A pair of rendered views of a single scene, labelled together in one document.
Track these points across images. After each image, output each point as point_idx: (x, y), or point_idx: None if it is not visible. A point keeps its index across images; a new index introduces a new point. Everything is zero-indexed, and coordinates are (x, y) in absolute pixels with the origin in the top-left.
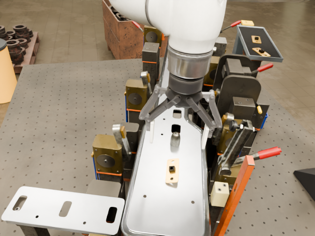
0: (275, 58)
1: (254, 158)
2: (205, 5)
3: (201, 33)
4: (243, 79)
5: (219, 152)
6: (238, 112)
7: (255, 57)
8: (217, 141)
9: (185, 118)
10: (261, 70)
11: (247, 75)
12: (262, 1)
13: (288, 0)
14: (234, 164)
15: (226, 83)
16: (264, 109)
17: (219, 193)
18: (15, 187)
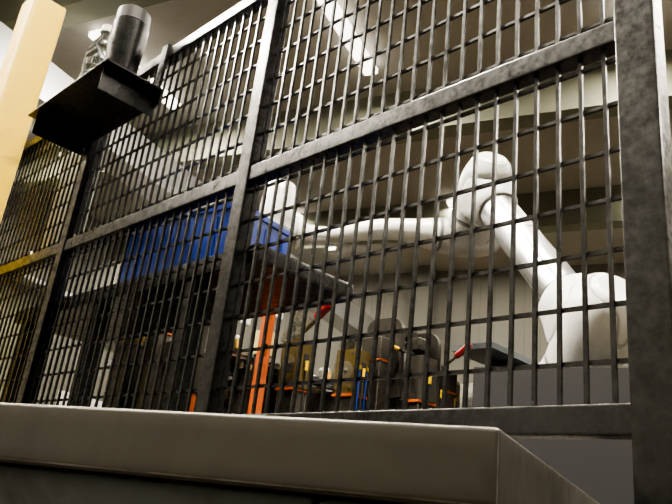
0: (483, 342)
1: (311, 317)
2: (269, 194)
3: (267, 208)
4: (385, 320)
5: (333, 392)
6: (367, 348)
7: (459, 346)
8: (333, 376)
9: (330, 386)
10: (456, 352)
11: (416, 341)
12: (375, 233)
13: (406, 235)
14: (297, 332)
15: (369, 329)
16: (417, 363)
17: (258, 330)
18: None
